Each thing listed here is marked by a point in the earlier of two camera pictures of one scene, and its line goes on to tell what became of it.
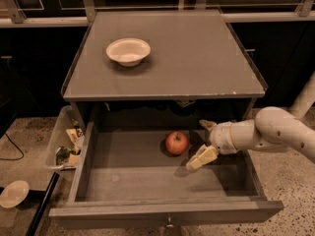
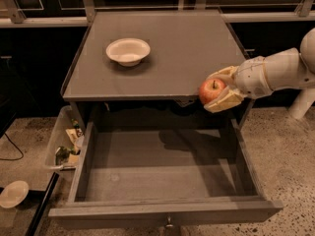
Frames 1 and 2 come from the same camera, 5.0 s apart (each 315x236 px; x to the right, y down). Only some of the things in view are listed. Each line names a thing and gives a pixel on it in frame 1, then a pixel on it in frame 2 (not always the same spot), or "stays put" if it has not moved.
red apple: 176,143 -> 211,88
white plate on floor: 14,194 stays put
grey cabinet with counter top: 162,66 stays put
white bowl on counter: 128,51 stays put
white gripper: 220,137 -> 252,78
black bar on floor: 35,222 stays put
